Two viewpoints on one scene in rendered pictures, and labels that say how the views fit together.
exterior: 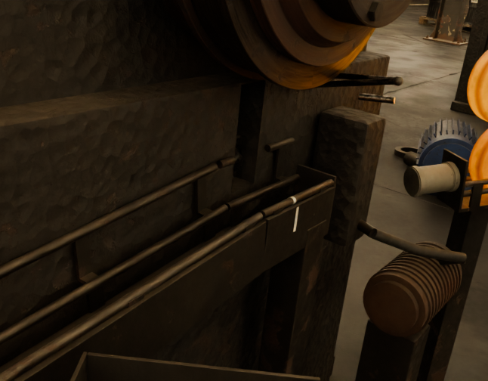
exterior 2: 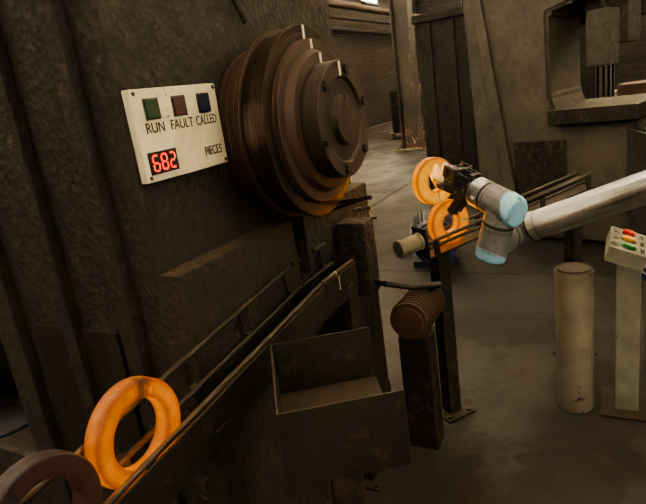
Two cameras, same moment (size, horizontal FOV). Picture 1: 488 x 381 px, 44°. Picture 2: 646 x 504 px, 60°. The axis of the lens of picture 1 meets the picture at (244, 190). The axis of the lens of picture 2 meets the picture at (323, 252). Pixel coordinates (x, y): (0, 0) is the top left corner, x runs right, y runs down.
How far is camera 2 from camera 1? 63 cm
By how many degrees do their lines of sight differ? 8
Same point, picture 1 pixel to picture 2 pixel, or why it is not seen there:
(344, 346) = (395, 376)
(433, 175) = (409, 242)
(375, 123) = (367, 222)
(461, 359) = (473, 361)
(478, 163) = (432, 229)
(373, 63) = (357, 189)
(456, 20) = (416, 130)
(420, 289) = (420, 307)
